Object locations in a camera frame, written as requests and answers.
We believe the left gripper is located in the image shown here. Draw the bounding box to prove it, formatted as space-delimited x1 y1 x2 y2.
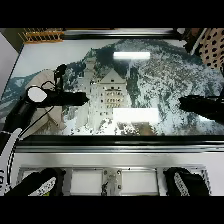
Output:
53 91 78 107

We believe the beige garment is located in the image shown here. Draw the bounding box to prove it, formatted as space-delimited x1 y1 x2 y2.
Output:
20 68 68 136

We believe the beige perforated basket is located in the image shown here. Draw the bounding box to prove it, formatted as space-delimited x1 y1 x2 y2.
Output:
198 28 224 70

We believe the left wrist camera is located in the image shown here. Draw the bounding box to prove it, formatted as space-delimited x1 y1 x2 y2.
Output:
53 63 69 93

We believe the black cable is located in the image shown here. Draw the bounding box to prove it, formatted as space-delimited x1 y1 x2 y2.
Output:
19 105 56 138

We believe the silver frame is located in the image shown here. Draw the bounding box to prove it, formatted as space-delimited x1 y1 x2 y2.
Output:
14 143 224 197

